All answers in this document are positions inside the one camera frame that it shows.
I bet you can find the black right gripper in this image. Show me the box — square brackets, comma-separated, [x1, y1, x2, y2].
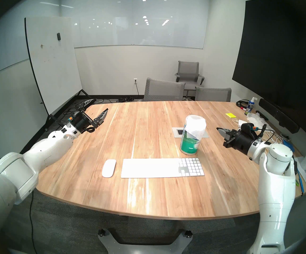
[216, 128, 258, 156]

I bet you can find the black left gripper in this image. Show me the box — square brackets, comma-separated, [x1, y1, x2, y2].
[75, 98, 109, 134]

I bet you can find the white disinfecting wipe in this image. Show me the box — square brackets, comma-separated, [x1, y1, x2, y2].
[184, 115, 206, 140]

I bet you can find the disinfecting wipes canister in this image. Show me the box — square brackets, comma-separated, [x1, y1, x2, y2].
[180, 126, 201, 156]

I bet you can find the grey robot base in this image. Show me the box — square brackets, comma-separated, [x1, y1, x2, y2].
[98, 228, 193, 254]

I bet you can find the crumpled white tissue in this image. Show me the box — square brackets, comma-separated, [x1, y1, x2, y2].
[247, 113, 267, 127]

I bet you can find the whiteboard cleaner spray bottle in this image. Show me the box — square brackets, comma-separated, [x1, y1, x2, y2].
[245, 97, 258, 115]

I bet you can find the low grey mesh chair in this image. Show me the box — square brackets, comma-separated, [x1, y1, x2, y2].
[195, 87, 232, 102]

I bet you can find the table power outlet panel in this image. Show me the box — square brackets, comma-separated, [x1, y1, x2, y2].
[172, 127, 209, 138]

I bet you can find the black video bar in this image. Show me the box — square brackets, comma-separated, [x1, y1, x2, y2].
[259, 98, 300, 134]

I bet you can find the white computer mouse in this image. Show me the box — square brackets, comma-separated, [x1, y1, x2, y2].
[102, 159, 117, 178]

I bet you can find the blue plastic packet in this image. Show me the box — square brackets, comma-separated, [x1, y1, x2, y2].
[283, 140, 296, 153]

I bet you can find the mobile whiteboard on stand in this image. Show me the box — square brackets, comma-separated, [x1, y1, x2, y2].
[24, 17, 96, 131]

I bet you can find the wide grey mesh chair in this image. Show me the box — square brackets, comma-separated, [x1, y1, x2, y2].
[143, 78, 186, 102]

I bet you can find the white keyboard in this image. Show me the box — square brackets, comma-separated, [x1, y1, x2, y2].
[121, 158, 205, 179]

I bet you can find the grey armrest chair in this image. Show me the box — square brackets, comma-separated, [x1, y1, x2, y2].
[175, 61, 205, 98]

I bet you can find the blue pen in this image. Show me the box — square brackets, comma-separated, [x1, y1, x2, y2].
[297, 171, 304, 194]

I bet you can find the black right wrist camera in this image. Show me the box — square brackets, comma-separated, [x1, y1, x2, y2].
[241, 123, 259, 137]

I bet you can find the black wall screen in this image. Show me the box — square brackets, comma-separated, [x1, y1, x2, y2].
[232, 0, 306, 129]

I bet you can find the glass wall whiteboard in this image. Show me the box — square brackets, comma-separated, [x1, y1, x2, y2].
[60, 0, 208, 49]

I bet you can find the written-on wall whiteboard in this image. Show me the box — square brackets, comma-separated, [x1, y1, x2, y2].
[0, 0, 62, 81]

